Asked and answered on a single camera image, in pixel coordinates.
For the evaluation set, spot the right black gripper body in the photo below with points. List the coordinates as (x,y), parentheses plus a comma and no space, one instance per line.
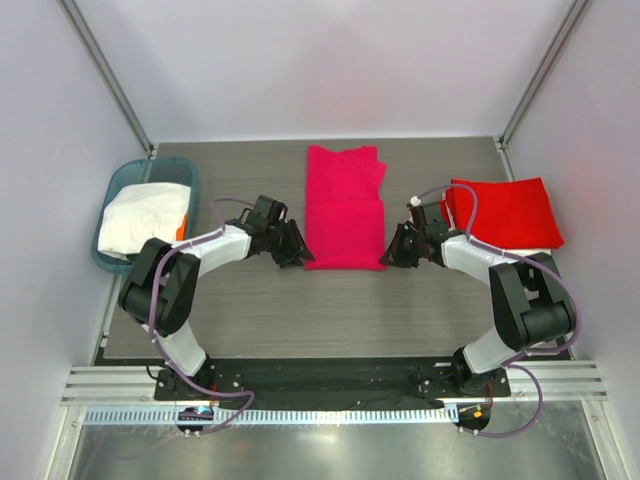
(407,245)

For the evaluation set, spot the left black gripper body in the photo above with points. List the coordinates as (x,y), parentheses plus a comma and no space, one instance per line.
(284,243)

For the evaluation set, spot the pink t shirt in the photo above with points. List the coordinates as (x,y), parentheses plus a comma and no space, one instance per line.
(344,214)

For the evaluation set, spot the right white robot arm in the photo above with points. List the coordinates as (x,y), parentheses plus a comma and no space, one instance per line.
(531,304)

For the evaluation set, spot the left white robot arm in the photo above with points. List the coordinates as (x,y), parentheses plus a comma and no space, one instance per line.
(159,291)

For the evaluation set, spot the orange t shirt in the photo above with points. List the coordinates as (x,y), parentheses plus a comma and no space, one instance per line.
(181,232)

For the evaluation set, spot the red folded t shirt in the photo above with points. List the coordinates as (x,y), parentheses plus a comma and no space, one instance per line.
(459,203)

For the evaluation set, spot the teal plastic basket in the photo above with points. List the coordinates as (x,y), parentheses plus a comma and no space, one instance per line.
(173,169)

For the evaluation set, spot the white crumpled t shirt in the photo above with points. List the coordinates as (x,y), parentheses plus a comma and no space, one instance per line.
(141,212)

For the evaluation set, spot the right aluminium frame post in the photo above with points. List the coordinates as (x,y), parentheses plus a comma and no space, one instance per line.
(559,40)

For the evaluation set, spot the aluminium frame post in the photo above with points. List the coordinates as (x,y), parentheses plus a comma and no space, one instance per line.
(97,56)
(559,40)

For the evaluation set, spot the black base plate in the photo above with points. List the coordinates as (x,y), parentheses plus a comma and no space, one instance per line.
(349,384)

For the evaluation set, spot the white slotted cable duct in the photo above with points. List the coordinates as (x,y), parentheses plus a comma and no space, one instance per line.
(183,415)

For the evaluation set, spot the aluminium rail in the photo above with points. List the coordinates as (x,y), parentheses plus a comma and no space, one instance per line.
(130,385)

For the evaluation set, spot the left aluminium frame post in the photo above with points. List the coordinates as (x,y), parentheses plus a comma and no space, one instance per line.
(97,56)

